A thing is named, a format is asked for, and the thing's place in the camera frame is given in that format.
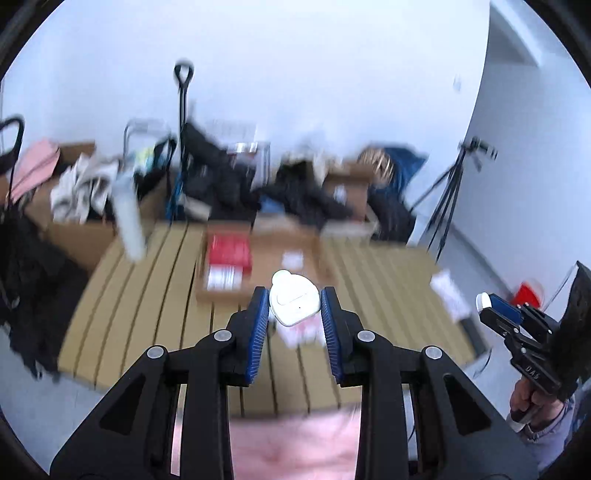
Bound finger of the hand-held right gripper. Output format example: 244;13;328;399
487;294;522;324
479;308;525;342

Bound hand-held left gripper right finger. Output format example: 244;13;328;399
320;286;539;480

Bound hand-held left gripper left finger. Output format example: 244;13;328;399
48;286;271;480

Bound white plastic case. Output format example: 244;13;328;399
269;270;321;328

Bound shallow cardboard box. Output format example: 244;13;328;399
194;220;340;347

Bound person's right hand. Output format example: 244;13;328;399
509;377;566;432

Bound red plastic container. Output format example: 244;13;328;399
512;281;546;308

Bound white paper sheets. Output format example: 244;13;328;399
429;270;472;324

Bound red flat box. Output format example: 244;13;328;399
205;233;254;291

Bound pink jacket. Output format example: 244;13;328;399
171;406;416;480

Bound black tripod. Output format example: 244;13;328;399
409;143;481;259

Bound black backpack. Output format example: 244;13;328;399
369;189;416;243

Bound black jacket pile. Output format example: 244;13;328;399
259;159;356;227

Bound open cardboard box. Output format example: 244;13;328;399
321;161;379;236

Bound black folding cart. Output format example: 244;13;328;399
168;60;259;222

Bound blue bag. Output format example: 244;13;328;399
383;147;428;204

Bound white thermos bottle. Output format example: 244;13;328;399
113;168;148;259

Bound woven rattan basket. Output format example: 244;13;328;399
360;148;395;178

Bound white printed box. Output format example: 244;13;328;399
203;120;259;153

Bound large cardboard box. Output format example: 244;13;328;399
28;143;171;273

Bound black clothing heap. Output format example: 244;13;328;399
0;203;90;384

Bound beige hoodie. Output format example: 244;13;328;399
50;154;121;224

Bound pink backpack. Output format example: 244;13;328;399
9;138;63;204

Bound small black camera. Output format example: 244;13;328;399
462;137;499;160

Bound white metal chair frame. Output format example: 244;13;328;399
124;119;169;162

